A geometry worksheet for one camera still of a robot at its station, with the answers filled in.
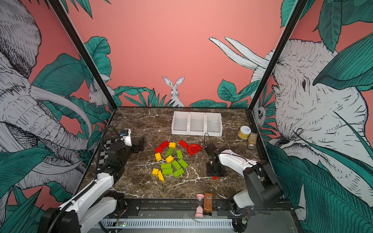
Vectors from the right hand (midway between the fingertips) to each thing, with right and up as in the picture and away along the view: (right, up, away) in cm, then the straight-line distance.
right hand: (211, 172), depth 86 cm
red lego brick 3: (-31, +15, +12) cm, 36 cm away
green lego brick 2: (-19, +9, +7) cm, 22 cm away
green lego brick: (-26, +11, +9) cm, 30 cm away
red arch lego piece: (-11, +12, +9) cm, 19 cm away
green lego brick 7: (-20, 0, 0) cm, 20 cm away
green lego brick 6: (-26, +1, 0) cm, 26 cm away
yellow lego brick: (-25, +15, +11) cm, 31 cm away
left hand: (-44, +23, -3) cm, 49 cm away
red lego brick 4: (-34, +12, +8) cm, 37 cm away
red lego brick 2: (-17, +16, +12) cm, 26 cm away
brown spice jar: (+29, +18, +10) cm, 36 cm away
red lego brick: (+2, -2, -2) cm, 4 cm away
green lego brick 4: (-22, +4, +3) cm, 22 cm away
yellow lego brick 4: (-33, +1, -3) cm, 33 cm away
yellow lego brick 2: (-33, +8, +4) cm, 34 cm away
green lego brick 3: (-17, +4, +4) cm, 18 cm away
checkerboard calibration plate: (-68, +10, +4) cm, 68 cm away
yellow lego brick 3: (-25, +7, +3) cm, 27 cm away
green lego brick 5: (-28, +4, +2) cm, 28 cm away
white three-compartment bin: (-8, +29, +22) cm, 38 cm away
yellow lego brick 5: (-30, -1, -3) cm, 30 cm away
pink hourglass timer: (-8, -15, -15) cm, 22 cm away
